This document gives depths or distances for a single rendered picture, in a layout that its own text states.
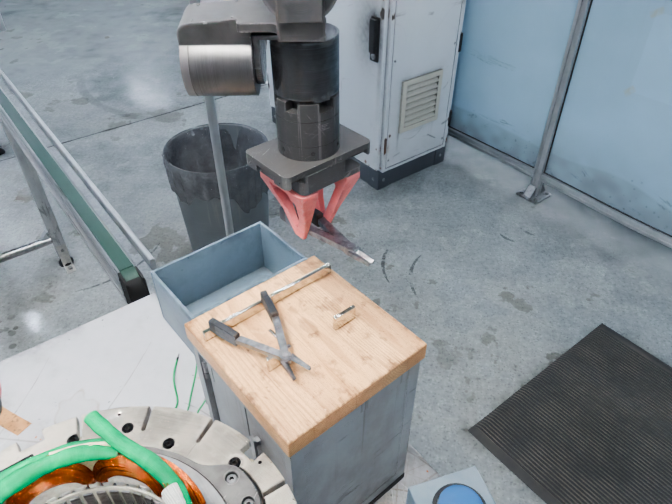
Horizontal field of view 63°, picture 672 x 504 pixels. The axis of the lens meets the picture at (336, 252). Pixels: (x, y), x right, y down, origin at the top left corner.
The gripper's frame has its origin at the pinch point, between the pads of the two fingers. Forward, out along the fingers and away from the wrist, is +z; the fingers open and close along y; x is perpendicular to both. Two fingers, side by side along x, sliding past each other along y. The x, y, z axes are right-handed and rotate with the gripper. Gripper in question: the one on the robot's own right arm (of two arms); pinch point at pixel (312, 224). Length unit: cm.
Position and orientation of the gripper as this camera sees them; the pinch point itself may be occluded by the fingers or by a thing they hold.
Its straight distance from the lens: 57.1
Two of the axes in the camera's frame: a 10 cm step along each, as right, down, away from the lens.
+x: 6.5, 4.8, -5.8
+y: -7.6, 4.2, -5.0
